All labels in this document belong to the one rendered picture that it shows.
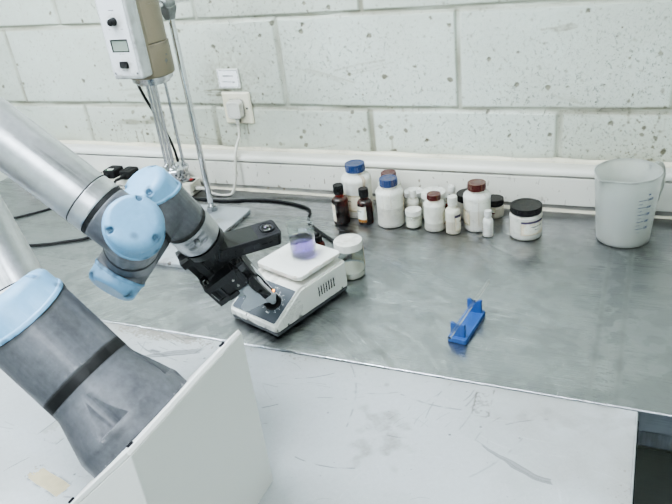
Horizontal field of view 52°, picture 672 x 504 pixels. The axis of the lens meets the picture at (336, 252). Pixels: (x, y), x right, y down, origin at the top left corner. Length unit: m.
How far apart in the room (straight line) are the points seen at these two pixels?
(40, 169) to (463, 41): 1.00
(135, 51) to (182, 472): 0.96
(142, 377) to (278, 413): 0.33
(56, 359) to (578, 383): 0.75
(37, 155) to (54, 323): 0.21
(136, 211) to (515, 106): 0.99
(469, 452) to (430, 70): 0.93
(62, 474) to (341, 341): 0.49
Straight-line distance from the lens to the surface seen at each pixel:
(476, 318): 1.26
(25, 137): 0.94
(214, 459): 0.86
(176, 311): 1.42
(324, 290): 1.32
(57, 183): 0.92
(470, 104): 1.65
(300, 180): 1.82
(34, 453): 1.20
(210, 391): 0.82
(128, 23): 1.52
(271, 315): 1.27
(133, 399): 0.82
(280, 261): 1.33
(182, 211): 1.06
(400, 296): 1.34
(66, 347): 0.84
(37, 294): 0.86
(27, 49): 2.29
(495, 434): 1.04
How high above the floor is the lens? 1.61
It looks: 28 degrees down
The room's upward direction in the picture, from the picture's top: 7 degrees counter-clockwise
